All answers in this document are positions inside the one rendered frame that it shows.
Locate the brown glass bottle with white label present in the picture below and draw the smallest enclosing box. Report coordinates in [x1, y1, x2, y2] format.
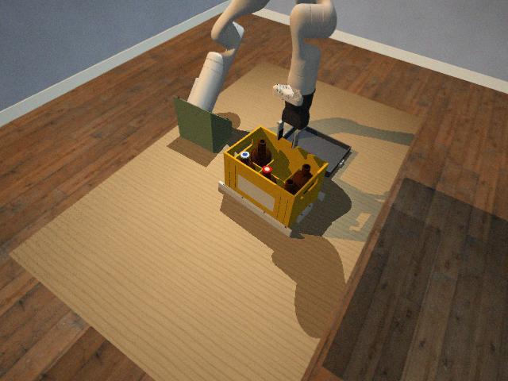
[239, 152, 256, 170]

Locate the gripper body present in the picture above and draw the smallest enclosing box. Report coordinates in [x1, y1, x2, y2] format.
[272, 71, 318, 130]

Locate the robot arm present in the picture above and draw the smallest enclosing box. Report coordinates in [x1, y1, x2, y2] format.
[187, 0, 337, 113]

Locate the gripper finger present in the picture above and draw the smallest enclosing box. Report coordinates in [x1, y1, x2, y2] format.
[291, 126, 307, 149]
[276, 119, 284, 140]

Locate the brown bottle with green label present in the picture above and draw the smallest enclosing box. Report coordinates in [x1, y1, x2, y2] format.
[260, 166, 277, 184]

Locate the yellow crate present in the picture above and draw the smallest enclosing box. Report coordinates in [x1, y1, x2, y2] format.
[224, 125, 328, 228]

